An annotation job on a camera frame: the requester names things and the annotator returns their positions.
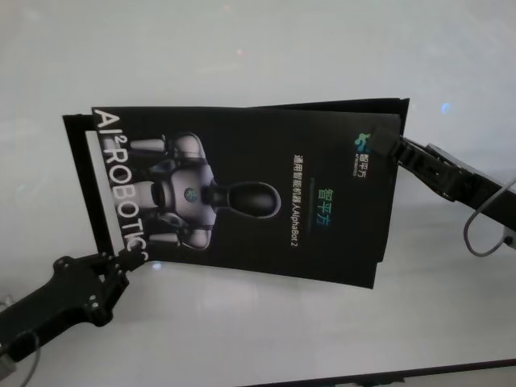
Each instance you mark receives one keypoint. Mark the black robot poster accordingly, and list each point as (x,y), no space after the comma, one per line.
(250,201)

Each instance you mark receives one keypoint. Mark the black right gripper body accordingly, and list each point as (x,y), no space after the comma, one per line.
(475,187)

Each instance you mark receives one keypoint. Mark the right gripper finger with pad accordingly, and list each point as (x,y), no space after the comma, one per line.
(385,142)

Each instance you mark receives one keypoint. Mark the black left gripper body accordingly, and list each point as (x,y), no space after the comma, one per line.
(68,294)

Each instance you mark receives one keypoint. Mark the black rectangular frame outline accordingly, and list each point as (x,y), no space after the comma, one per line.
(354,105)

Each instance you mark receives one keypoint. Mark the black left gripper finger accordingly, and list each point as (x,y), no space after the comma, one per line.
(117,261)
(117,290)

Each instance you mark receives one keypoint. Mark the right gripper finger under poster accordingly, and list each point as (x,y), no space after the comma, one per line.
(423,175)

